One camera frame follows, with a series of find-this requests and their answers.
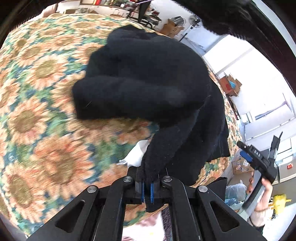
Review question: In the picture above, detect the clear plastic bag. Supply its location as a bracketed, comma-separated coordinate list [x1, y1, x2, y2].
[225, 183, 248, 205]

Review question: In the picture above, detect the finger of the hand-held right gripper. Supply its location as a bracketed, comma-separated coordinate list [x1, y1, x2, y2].
[237, 141, 255, 154]
[240, 150, 253, 163]

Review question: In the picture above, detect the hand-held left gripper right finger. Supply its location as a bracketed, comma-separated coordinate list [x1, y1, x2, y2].
[150, 176, 266, 241]

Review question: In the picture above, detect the sunflower print blanket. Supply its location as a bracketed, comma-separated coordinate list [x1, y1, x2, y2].
[0, 11, 241, 235]

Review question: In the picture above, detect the black knit sweater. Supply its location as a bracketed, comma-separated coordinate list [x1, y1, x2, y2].
[72, 24, 231, 212]

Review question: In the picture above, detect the grey cabinet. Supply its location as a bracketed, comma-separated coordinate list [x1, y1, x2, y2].
[269, 138, 296, 183]

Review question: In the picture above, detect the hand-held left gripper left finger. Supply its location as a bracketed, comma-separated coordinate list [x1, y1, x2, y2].
[26, 166, 146, 241]

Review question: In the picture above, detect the dark ribbed cloth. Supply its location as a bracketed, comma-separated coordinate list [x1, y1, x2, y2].
[176, 0, 296, 77]

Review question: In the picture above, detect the person's right hand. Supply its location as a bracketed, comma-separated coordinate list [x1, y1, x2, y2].
[245, 177, 274, 212]

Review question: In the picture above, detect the yellow toy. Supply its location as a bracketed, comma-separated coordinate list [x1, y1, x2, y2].
[270, 194, 292, 210]

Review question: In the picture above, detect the open cardboard box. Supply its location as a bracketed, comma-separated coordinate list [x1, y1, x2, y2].
[218, 73, 243, 96]

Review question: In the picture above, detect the tall cardboard box with fan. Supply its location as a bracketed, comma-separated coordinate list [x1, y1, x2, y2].
[159, 16, 186, 38]

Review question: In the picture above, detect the black standing fan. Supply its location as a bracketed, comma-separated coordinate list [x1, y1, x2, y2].
[188, 14, 201, 32]

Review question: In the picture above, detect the purple floral cloth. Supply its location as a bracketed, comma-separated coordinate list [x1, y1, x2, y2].
[122, 207, 173, 241]

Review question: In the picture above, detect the person's right forearm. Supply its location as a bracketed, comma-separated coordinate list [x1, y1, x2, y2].
[250, 207, 266, 229]

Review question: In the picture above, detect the cardboard box of packets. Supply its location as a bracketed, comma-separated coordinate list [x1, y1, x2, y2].
[231, 154, 255, 175]

